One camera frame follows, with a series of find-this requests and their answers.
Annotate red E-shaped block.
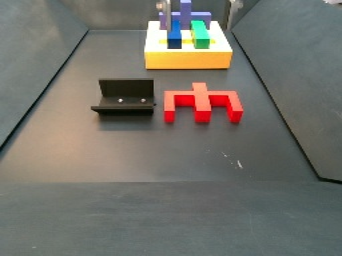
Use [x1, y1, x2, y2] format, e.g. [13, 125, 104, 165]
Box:
[164, 82, 243, 123]

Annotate green block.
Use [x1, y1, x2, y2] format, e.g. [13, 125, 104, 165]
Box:
[191, 20, 211, 49]

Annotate blue block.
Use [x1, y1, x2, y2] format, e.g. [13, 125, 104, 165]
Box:
[167, 20, 181, 49]

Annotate purple cross block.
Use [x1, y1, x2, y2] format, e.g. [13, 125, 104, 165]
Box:
[158, 0, 212, 30]

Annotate black angle bracket holder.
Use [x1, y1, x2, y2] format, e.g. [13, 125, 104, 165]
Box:
[90, 78, 154, 115]

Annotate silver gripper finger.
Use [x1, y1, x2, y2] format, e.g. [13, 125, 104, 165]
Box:
[227, 0, 243, 29]
[156, 0, 172, 31]

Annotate yellow wooden base board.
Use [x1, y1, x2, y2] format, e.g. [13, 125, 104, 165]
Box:
[144, 21, 232, 70]

